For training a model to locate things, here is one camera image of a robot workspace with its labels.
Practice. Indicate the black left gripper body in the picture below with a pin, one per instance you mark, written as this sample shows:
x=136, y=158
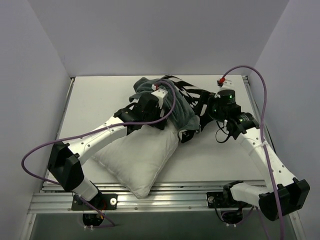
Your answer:
x=161, y=122

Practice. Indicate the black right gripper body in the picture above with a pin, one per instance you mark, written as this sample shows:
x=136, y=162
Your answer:
x=203, y=103

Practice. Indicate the zebra and grey plush pillowcase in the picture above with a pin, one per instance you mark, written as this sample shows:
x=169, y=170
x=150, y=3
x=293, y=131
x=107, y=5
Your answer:
x=183, y=117

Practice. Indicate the white pillow insert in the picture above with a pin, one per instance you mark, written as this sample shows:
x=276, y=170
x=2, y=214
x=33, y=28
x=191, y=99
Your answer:
x=137, y=159

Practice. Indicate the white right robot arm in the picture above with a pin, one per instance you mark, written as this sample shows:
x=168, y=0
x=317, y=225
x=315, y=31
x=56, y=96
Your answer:
x=283, y=193

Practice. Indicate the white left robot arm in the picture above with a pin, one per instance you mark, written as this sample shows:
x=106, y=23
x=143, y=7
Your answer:
x=128, y=124

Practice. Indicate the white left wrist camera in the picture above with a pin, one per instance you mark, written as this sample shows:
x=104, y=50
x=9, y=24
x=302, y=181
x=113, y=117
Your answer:
x=159, y=93

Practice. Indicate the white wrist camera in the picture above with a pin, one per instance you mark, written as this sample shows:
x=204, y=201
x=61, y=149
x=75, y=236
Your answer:
x=225, y=84
x=159, y=93

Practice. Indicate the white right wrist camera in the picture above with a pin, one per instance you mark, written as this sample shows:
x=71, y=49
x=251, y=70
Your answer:
x=225, y=84

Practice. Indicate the aluminium left side rail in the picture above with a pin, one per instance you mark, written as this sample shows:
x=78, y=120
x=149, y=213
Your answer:
x=66, y=103

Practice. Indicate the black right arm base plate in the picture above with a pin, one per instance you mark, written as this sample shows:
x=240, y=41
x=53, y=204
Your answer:
x=216, y=199

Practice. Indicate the aluminium front rail frame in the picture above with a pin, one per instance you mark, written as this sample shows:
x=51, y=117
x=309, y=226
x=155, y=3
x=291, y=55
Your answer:
x=163, y=197

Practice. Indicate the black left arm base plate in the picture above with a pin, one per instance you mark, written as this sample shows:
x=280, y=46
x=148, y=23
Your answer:
x=107, y=201

